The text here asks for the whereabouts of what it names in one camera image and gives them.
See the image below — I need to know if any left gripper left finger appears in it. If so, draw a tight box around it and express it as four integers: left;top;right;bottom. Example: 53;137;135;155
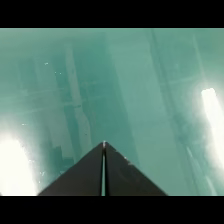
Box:
37;141;105;197

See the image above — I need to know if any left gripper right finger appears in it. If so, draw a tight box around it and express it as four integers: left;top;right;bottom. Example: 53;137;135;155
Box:
104;141;168;197

